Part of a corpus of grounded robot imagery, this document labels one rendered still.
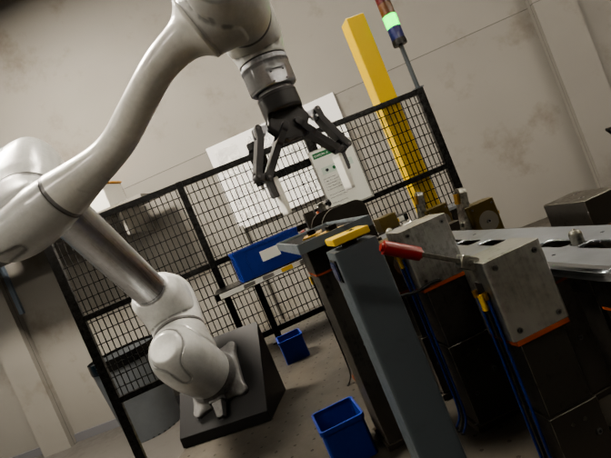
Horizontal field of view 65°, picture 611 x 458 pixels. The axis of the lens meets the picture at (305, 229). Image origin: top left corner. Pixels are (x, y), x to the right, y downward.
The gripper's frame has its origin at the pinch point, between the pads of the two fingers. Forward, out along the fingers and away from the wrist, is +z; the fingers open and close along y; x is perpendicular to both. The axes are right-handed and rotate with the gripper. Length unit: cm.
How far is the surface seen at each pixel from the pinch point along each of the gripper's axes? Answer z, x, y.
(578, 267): 22.7, -32.8, 16.3
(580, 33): -42, 166, 336
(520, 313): 25.3, -29.5, 7.2
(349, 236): 7.7, -15.9, -5.2
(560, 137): 27, 194, 310
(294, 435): 53, 39, -13
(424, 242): 15.5, -5.0, 14.2
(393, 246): 10.5, -24.3, -4.0
